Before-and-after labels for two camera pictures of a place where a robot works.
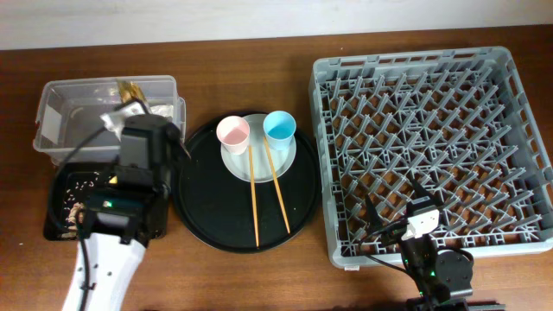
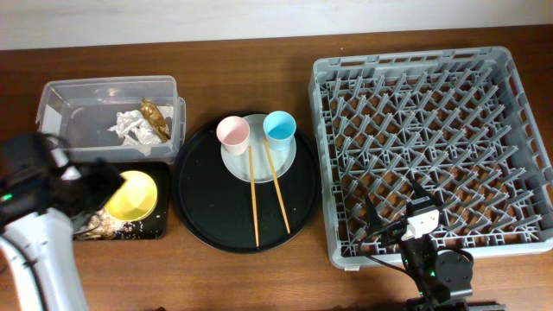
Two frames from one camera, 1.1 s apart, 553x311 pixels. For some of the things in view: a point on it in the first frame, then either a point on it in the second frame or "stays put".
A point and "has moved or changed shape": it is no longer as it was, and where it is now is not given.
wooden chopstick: [278, 187] stays put
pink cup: [233, 132] stays put
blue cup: [279, 127] stays put
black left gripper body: [144, 123] -> [101, 184]
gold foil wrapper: [130, 91] has moved or changed shape
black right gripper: [375, 220] stays put
